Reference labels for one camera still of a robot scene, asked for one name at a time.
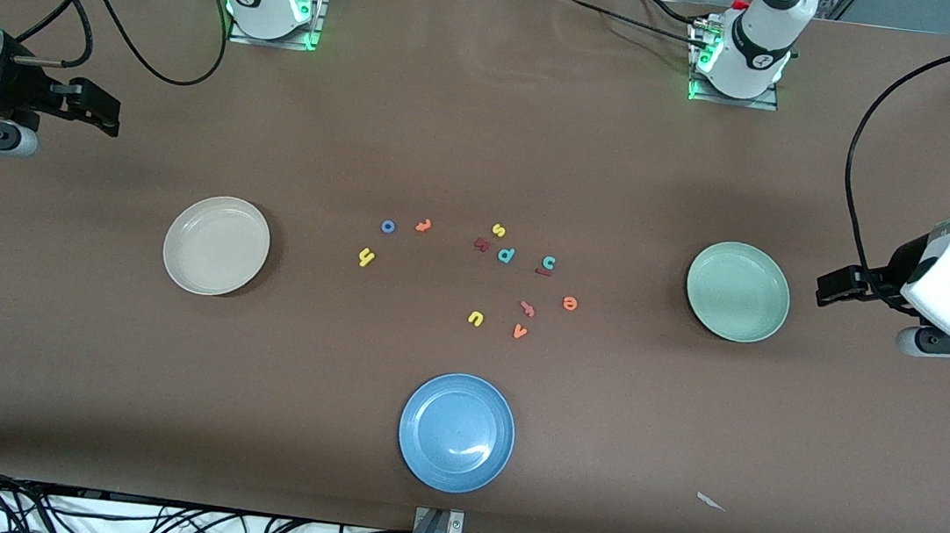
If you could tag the white paper scrap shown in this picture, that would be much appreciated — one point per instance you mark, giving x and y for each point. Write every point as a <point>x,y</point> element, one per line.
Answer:
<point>709,500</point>

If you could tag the yellow letter u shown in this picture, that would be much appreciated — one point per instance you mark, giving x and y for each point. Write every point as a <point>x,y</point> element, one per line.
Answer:
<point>471,319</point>

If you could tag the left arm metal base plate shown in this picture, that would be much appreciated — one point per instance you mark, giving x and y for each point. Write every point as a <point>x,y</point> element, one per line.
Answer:
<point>735,102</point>

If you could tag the pink letter f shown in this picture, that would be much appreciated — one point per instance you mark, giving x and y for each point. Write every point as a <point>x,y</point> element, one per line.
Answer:
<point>528,309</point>

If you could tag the dark red letter k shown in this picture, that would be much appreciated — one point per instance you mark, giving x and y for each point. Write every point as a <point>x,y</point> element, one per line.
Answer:
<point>482,244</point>

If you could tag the yellow letter s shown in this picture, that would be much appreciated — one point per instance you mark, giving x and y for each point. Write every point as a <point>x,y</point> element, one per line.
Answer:
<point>498,230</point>

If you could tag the teal letter c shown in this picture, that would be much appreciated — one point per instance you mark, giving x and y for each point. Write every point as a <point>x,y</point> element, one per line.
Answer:
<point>543,262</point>

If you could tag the orange letter e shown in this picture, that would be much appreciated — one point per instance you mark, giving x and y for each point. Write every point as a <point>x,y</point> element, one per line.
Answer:
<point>566,303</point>

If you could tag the brown table cover sheet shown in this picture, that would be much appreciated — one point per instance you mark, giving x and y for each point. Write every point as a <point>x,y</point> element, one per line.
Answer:
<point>490,127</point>

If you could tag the blue plate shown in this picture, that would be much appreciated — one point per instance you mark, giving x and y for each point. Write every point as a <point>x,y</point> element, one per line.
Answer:
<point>457,432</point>

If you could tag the blue letter o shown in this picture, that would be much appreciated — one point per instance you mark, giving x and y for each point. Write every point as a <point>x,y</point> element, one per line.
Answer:
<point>383,226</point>

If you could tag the teal letter d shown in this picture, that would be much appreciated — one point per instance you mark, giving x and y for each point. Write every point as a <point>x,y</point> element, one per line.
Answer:
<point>511,254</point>

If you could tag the beige brown plate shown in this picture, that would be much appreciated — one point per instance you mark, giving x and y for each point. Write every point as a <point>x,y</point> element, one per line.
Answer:
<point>217,246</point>

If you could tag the orange letter v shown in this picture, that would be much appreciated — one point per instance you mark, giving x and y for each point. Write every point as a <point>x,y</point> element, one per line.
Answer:
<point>519,330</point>

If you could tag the green plate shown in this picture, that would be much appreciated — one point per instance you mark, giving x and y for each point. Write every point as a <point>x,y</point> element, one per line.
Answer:
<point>737,291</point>

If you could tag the yellow letter h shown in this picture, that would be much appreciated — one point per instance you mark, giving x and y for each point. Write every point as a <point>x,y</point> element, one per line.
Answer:
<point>365,258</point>

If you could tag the orange letter r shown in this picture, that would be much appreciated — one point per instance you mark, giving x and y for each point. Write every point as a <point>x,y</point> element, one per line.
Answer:
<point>423,226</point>

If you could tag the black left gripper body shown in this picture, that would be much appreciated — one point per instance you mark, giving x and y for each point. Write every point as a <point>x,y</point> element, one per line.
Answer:
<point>896,267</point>

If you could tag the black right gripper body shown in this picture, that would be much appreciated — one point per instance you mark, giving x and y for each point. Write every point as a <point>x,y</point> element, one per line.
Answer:
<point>19,90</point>

